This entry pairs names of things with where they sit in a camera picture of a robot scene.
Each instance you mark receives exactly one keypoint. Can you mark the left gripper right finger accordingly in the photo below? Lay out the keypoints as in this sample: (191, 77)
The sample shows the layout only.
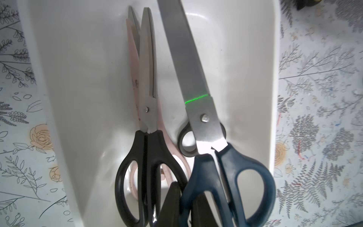
(202, 215)

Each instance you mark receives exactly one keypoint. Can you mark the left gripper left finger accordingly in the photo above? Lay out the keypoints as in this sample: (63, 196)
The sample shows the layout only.
(169, 214)

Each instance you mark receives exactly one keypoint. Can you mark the blue handled scissors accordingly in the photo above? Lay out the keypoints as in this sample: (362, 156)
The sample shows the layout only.
(217, 166)

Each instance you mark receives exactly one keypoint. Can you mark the rose gold scissors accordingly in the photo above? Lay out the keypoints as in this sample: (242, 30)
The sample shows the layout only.
(133, 28)

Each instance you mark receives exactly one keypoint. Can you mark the silver black handled scissors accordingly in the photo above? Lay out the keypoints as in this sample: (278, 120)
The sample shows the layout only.
(149, 149)

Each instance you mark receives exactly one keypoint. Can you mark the medium black handled scissors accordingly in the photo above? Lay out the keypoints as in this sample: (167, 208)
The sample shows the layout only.
(185, 142)

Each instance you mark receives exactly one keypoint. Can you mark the white plastic storage box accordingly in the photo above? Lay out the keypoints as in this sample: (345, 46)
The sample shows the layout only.
(80, 57)

